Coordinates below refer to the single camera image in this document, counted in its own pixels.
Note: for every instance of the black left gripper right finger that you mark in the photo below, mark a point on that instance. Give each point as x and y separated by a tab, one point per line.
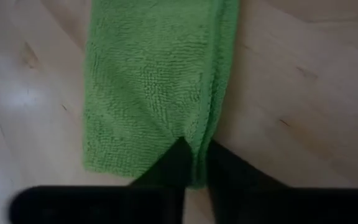
232	174

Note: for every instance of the green microfiber towel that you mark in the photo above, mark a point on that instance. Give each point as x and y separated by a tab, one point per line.
151	77

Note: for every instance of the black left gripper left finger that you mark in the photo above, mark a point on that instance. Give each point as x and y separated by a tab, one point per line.
172	168

